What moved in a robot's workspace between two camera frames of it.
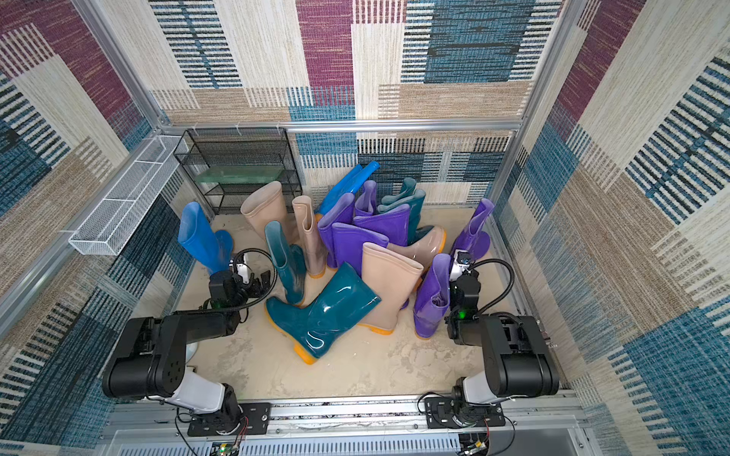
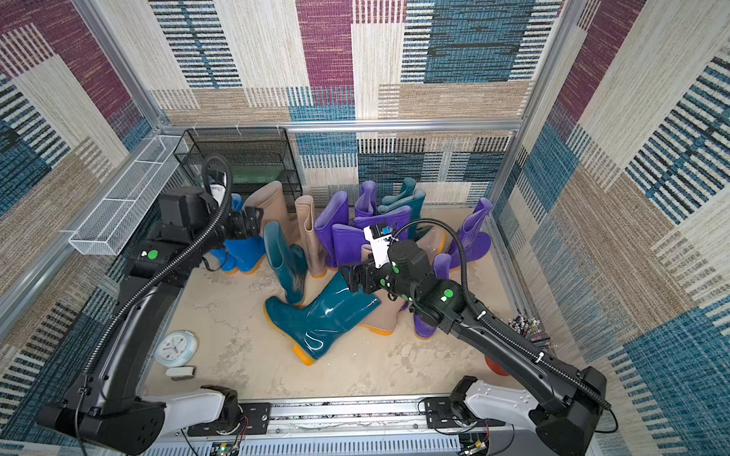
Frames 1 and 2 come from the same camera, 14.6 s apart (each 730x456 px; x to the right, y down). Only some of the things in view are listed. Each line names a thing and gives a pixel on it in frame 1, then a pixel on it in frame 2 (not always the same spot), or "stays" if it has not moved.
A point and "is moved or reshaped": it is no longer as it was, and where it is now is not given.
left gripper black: (255, 285) → (254, 223)
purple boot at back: (366, 203) stays
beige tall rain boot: (266, 204) stays
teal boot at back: (409, 187) stays
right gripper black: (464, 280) → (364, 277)
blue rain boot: (213, 249) is moved or reshaped
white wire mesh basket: (102, 232) stays
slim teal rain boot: (289, 261) stays
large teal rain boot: (316, 326) stays
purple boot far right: (474, 239) stays
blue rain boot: (349, 184) → (244, 255)
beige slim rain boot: (304, 215) stays
